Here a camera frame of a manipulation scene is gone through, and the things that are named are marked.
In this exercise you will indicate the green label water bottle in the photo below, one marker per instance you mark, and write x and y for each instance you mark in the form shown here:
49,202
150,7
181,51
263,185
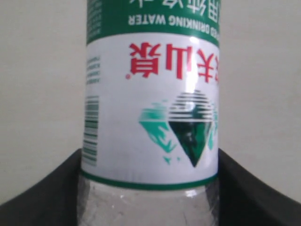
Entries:
150,142

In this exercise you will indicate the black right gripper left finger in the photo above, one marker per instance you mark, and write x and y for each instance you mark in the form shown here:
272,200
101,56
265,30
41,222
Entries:
50,202

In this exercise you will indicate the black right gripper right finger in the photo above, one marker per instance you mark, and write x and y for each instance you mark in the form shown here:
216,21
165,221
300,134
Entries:
247,201

